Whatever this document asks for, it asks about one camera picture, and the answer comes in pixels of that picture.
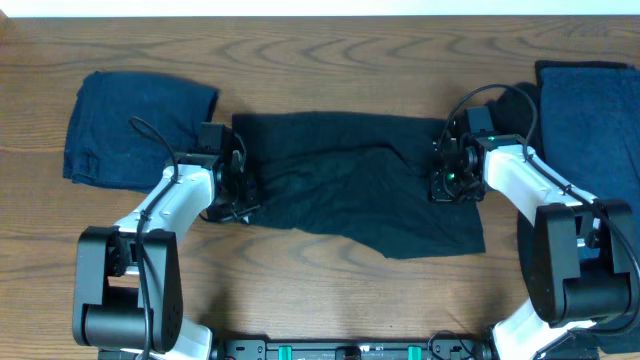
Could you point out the folded navy blue garment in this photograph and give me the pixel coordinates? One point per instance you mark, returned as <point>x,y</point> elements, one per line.
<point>103,149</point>

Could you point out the blue garment in pile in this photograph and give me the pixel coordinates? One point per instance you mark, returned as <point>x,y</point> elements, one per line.
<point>590,129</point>

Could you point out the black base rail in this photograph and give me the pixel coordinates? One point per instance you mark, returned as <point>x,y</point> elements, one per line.
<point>438,348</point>

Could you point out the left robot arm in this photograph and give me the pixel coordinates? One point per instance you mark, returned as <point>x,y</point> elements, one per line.
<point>128,296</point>

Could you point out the black garment under pile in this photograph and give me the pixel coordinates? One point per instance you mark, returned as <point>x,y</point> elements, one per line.
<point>520,115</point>

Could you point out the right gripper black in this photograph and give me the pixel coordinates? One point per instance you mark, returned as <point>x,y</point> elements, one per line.
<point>438,192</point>

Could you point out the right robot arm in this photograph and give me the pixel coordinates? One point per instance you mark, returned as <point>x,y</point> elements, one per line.
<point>581,267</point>

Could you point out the black shorts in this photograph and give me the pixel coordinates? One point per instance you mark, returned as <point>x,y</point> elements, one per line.
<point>357,175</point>

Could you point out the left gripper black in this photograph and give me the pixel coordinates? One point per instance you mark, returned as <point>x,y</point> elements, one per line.
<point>252,203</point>

